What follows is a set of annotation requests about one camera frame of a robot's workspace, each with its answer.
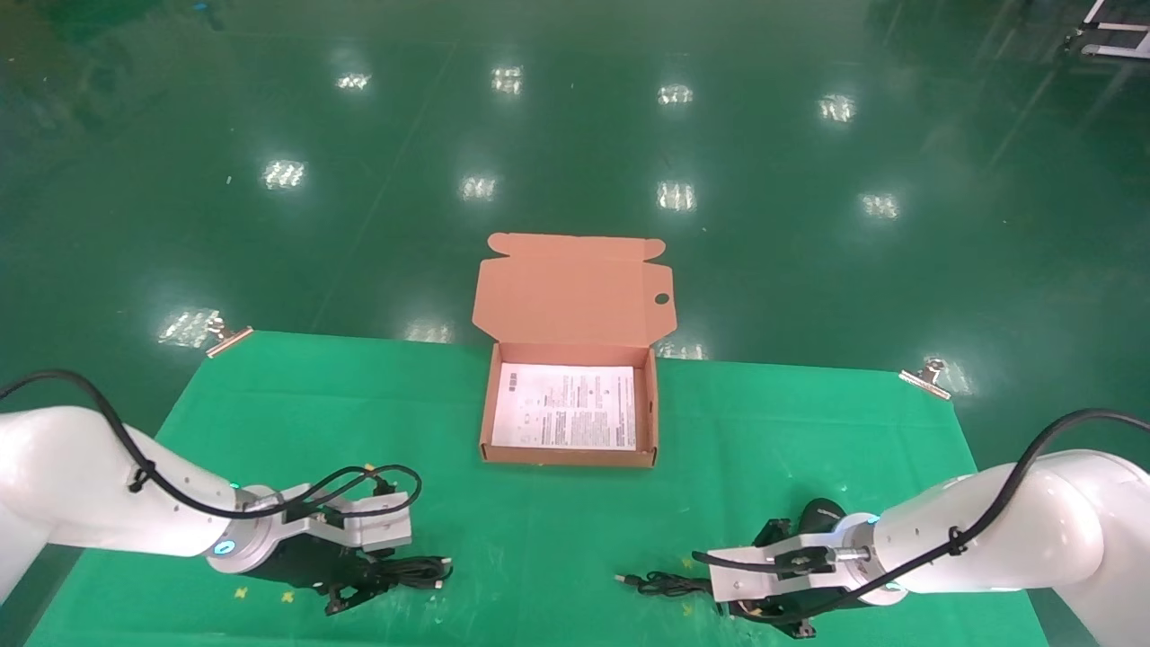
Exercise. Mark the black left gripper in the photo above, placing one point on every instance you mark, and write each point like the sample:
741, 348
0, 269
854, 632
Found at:
305, 562

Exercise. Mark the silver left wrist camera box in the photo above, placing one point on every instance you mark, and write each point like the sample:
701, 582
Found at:
377, 530

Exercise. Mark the white printed paper sheet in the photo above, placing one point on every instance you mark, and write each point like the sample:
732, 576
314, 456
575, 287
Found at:
566, 404

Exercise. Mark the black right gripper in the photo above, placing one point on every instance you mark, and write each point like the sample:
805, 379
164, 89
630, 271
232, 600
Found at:
827, 598

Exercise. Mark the open orange cardboard box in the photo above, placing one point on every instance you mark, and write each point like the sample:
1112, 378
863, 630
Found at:
566, 296

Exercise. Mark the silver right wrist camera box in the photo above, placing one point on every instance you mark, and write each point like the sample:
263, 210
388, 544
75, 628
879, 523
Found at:
746, 580

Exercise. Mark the green table cloth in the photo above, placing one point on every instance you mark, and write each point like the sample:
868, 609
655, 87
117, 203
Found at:
539, 539

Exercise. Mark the grey metal frame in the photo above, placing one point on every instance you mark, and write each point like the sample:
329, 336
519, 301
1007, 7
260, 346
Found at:
1114, 51

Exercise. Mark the metal binder clip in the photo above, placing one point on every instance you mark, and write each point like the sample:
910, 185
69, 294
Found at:
924, 382
229, 341

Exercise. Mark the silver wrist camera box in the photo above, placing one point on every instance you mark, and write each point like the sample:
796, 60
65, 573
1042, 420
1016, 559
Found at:
746, 580
377, 530

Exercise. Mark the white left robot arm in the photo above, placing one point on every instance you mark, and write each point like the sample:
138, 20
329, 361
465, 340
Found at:
72, 485

